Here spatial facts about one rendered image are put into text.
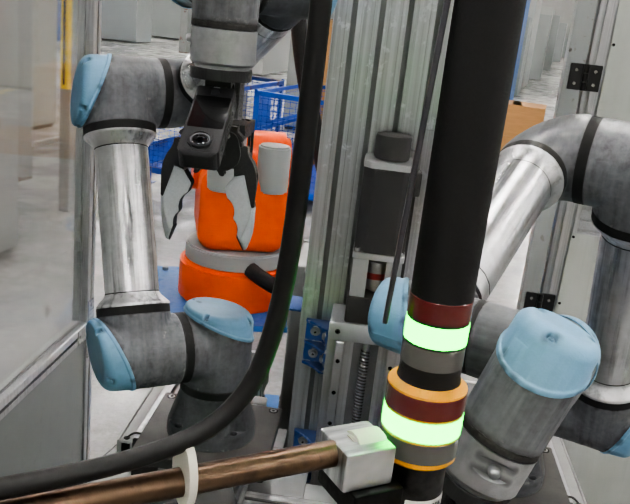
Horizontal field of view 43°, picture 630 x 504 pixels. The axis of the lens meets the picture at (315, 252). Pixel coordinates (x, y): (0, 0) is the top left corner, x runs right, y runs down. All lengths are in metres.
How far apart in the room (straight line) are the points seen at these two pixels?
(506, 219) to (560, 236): 1.38
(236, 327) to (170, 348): 0.11
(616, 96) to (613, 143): 1.19
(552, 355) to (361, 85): 0.80
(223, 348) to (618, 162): 0.66
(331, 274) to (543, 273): 1.00
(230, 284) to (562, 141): 3.58
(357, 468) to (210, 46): 0.60
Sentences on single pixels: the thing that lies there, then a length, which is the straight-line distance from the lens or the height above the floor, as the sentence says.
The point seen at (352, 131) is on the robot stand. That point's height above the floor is 1.56.
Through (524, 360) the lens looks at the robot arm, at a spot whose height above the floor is 1.51.
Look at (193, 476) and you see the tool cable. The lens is 0.39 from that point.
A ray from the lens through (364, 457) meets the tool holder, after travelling 0.43.
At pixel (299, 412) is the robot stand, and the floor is 1.02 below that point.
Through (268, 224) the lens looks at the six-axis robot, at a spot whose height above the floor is 0.56.
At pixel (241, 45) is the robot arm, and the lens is 0.93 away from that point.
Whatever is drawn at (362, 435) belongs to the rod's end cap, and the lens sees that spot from 0.43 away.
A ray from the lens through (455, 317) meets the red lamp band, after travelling 0.42.
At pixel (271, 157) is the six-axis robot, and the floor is 0.94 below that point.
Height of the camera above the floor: 1.76
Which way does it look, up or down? 17 degrees down
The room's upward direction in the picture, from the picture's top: 6 degrees clockwise
